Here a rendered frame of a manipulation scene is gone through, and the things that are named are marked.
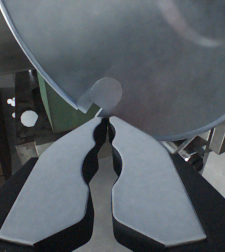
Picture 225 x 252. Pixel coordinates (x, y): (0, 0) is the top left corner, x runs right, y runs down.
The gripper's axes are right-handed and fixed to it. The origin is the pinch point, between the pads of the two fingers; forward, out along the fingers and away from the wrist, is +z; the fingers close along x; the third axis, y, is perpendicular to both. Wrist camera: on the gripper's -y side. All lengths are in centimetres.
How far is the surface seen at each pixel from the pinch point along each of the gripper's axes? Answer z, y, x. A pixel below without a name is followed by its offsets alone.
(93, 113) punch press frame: 15.2, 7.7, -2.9
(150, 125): 2.9, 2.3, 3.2
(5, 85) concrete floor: 66, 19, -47
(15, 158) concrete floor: 63, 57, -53
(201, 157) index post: 4.0, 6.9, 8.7
